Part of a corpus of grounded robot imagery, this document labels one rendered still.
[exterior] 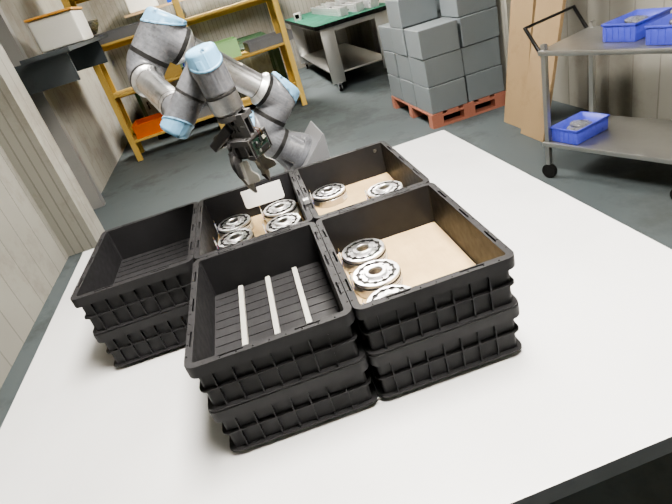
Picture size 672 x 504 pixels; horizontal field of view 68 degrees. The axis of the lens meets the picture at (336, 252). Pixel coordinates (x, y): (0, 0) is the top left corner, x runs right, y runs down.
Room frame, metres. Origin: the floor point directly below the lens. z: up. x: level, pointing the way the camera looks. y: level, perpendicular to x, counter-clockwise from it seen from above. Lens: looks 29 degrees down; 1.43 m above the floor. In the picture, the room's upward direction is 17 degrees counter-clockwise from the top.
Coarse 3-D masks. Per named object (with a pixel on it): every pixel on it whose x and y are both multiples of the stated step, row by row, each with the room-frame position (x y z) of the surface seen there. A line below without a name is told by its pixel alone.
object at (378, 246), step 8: (360, 240) 1.04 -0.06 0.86; (368, 240) 1.03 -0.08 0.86; (376, 240) 1.02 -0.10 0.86; (344, 248) 1.03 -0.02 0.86; (352, 248) 1.02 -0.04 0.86; (376, 248) 0.99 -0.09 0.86; (384, 248) 0.98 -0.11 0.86; (344, 256) 0.99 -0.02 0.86; (352, 256) 0.98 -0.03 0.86; (360, 256) 0.97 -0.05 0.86; (368, 256) 0.96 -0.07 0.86; (376, 256) 0.95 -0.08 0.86
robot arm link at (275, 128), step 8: (256, 112) 1.74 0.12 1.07; (256, 120) 1.72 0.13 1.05; (264, 120) 1.71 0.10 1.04; (272, 120) 1.71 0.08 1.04; (272, 128) 1.71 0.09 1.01; (280, 128) 1.73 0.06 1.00; (272, 136) 1.71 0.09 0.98; (280, 136) 1.72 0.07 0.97; (280, 144) 1.71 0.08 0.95; (272, 152) 1.72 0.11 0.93
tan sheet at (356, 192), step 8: (376, 176) 1.48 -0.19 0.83; (384, 176) 1.46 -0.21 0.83; (352, 184) 1.47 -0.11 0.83; (360, 184) 1.45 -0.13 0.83; (368, 184) 1.43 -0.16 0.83; (352, 192) 1.41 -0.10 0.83; (360, 192) 1.39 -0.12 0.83; (352, 200) 1.35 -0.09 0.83; (360, 200) 1.34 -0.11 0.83; (320, 208) 1.36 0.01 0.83; (328, 208) 1.35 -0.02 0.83; (336, 208) 1.33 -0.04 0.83
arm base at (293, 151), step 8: (288, 136) 1.73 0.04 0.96; (296, 136) 1.74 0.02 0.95; (304, 136) 1.75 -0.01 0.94; (288, 144) 1.72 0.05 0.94; (296, 144) 1.72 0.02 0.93; (304, 144) 1.72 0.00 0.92; (280, 152) 1.71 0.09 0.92; (288, 152) 1.71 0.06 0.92; (296, 152) 1.70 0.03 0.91; (304, 152) 1.70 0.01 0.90; (280, 160) 1.73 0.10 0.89; (288, 160) 1.71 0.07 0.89; (296, 160) 1.70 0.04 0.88; (304, 160) 1.70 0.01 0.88; (288, 168) 1.73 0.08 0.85
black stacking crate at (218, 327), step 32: (224, 256) 1.05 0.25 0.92; (256, 256) 1.06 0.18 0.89; (288, 256) 1.06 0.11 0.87; (320, 256) 1.00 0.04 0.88; (224, 288) 1.05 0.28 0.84; (256, 288) 1.03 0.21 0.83; (288, 288) 0.98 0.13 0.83; (320, 288) 0.94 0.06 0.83; (224, 320) 0.93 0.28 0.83; (256, 320) 0.90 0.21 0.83; (288, 320) 0.86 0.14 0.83; (288, 352) 0.69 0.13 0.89; (320, 352) 0.68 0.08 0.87; (352, 352) 0.69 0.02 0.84; (224, 384) 0.67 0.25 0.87; (256, 384) 0.68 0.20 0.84; (288, 384) 0.68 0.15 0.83
